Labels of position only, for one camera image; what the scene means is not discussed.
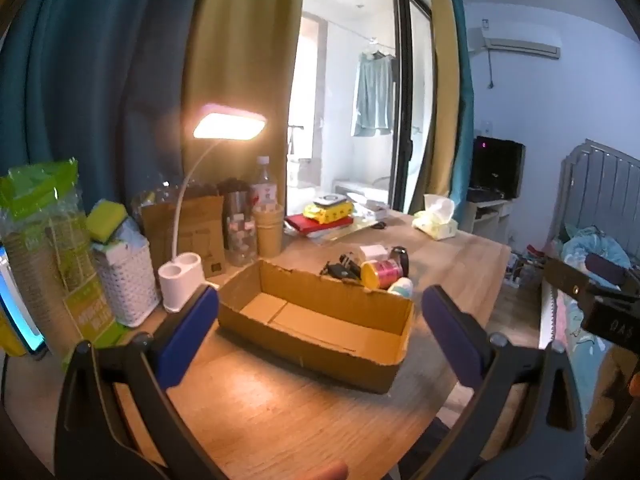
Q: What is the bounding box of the steel thermos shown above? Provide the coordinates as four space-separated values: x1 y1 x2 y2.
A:
218 178 253 211

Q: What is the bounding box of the yellow tissue pack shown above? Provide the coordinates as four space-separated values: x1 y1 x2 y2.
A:
412 194 458 241

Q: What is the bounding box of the green pack of paper cups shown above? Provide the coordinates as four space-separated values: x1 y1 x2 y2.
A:
0 158 123 373

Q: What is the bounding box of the lit tablet screen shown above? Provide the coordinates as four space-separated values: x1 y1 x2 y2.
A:
0 245 46 356

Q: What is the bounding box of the light blue cloth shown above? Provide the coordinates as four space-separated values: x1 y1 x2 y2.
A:
100 223 146 256

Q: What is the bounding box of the narrow yellow curtain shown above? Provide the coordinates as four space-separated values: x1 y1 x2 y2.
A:
422 0 461 216

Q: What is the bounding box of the grey bed headboard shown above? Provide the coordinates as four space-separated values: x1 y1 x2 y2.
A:
547 139 640 261

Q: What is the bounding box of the black monitor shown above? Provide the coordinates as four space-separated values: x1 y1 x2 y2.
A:
472 136 526 200

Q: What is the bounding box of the wide yellow curtain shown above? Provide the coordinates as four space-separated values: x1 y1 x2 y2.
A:
182 0 307 211

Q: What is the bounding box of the red book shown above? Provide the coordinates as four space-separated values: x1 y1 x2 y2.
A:
285 214 351 235

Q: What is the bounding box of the stack of brown paper cups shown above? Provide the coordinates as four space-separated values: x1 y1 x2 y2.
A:
253 203 286 259

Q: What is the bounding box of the narrow teal curtain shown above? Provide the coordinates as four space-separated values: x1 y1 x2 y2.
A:
445 0 476 221

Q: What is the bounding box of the wide teal curtain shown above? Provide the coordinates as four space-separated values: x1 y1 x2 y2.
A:
0 0 211 241

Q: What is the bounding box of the white green-label pill bottle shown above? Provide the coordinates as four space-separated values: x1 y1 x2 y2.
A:
387 277 415 301

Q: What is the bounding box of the patterned glass jar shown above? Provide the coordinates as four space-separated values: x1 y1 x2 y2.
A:
223 192 258 267

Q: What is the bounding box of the clear plastic bag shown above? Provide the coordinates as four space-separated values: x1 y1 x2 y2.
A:
350 199 388 222

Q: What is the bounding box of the white plastic basket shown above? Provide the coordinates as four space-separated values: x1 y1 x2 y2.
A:
92 237 162 328

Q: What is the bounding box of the clear water bottle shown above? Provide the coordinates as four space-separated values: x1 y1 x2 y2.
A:
250 156 278 206

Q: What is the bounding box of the white air conditioner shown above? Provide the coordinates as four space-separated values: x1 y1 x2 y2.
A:
482 27 562 60

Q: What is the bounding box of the black wrist watch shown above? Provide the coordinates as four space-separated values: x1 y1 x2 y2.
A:
390 246 411 278

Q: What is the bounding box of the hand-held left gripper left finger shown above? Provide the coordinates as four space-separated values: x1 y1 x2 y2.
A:
55 284 241 480

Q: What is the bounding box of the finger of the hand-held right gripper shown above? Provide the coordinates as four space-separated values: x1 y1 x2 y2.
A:
544 257 601 306
586 254 627 283

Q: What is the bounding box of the white desk lamp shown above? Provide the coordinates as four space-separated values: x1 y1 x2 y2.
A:
158 104 267 313

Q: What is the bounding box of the green yellow sponge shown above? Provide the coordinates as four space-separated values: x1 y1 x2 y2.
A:
86 199 130 243

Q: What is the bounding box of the yellow packet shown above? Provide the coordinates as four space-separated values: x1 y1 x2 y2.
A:
303 200 354 224

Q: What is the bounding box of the brown cardboard lamp box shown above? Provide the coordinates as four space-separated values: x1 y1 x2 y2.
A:
141 195 226 277

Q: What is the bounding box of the white charger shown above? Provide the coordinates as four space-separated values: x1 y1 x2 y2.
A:
357 244 391 263

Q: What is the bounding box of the white monitor stand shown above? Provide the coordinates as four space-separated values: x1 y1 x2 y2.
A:
465 187 513 236

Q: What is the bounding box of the hanging green garment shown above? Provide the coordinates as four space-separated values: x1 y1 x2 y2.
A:
351 50 398 137

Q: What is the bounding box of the red and gold can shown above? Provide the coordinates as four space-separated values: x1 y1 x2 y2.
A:
361 259 403 290

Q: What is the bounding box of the pile of floor clutter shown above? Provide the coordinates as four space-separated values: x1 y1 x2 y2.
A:
505 245 546 286

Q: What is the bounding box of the black sliding door frame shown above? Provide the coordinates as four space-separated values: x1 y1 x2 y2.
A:
390 0 436 213

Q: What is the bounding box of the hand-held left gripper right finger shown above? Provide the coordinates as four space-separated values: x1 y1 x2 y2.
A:
397 285 587 480

